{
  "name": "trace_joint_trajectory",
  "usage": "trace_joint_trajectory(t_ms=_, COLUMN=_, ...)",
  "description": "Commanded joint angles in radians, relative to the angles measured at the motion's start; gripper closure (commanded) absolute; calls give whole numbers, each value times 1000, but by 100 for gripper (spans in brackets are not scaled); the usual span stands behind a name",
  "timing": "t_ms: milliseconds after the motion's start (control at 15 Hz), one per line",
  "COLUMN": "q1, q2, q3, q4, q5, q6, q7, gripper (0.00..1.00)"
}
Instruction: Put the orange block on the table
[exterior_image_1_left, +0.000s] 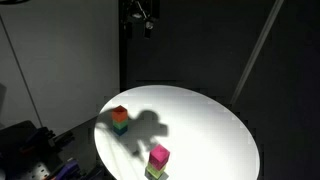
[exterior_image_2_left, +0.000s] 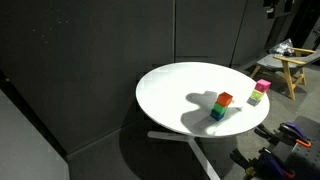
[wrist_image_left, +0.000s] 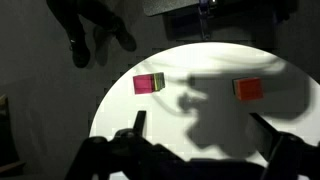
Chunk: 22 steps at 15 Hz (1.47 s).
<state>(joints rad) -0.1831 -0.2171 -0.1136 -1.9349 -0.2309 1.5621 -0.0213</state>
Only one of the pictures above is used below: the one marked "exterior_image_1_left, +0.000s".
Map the black and purple clamp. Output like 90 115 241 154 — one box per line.
43 159 79 180

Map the lime green block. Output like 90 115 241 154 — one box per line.
146 164 166 178

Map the pink block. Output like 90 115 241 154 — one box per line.
149 144 170 170

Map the grey diagonal metal rail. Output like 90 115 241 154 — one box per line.
230 0 285 106

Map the blue block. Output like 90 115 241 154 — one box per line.
113 126 128 136

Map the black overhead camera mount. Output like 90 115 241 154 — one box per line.
120 0 160 39

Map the orange block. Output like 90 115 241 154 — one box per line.
112 105 128 122

